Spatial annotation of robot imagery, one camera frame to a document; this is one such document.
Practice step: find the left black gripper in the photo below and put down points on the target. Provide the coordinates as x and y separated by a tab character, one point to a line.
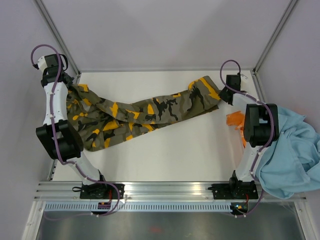
71	80

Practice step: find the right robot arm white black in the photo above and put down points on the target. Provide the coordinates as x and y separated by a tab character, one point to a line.
260	130

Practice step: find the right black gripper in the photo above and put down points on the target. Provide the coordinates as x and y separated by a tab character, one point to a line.
222	94

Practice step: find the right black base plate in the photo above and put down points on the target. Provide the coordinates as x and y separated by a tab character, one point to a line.
225	191

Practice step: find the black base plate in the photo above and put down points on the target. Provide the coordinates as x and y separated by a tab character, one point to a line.
98	191
225	191

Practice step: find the orange garment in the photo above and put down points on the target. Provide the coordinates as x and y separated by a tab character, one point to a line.
237	119

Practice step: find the aluminium frame post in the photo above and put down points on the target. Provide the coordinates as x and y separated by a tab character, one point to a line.
275	34
41	7

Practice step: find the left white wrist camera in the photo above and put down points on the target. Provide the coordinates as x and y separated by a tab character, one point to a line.
42	64

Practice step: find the aluminium mounting rail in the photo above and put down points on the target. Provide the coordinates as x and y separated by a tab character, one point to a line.
132	191

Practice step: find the white slotted cable duct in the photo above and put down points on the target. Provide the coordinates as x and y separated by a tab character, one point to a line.
224	207

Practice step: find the camouflage trousers yellow green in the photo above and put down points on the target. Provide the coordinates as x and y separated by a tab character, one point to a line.
102	123

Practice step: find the right aluminium frame post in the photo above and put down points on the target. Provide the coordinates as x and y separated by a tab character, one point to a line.
275	34

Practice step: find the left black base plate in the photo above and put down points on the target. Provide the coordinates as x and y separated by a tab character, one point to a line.
98	191

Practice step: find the light blue garment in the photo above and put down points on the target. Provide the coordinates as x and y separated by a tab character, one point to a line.
292	163

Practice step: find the left aluminium frame post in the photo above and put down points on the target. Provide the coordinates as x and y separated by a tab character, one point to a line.
41	7

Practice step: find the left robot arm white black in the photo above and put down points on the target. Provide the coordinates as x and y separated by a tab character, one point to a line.
58	137

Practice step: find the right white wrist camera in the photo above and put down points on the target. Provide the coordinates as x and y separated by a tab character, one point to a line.
244	76

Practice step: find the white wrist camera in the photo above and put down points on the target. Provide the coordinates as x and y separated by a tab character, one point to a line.
42	64
244	76

